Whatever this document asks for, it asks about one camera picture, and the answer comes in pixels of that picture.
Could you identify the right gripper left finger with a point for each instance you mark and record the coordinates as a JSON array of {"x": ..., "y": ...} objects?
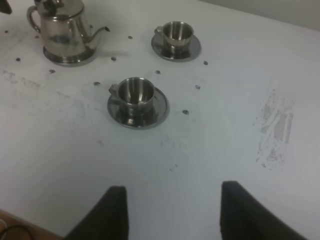
[{"x": 107, "y": 220}]

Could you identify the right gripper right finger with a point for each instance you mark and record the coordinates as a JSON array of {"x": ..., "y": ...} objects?
[{"x": 242, "y": 217}]

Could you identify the stainless steel teapot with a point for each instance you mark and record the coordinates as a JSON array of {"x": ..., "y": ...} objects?
[{"x": 64, "y": 30}]

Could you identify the stainless steel teacup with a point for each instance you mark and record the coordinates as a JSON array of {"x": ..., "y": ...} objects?
[
  {"x": 135, "y": 95},
  {"x": 176, "y": 34}
]

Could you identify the near stainless steel teacup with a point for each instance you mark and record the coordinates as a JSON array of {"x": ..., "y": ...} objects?
[{"x": 135, "y": 95}]

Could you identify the far stainless steel teacup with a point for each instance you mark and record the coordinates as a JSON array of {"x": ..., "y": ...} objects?
[{"x": 176, "y": 34}]

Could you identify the near steel saucer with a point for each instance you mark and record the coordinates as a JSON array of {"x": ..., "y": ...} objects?
[{"x": 154, "y": 117}]

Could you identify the far steel saucer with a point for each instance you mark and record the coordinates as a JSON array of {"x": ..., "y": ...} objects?
[{"x": 189, "y": 54}]

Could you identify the steel saucer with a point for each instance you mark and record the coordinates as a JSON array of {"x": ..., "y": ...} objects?
[
  {"x": 189, "y": 54},
  {"x": 154, "y": 117}
]

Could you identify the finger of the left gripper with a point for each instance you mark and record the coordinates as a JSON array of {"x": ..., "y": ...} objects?
[{"x": 5, "y": 7}]

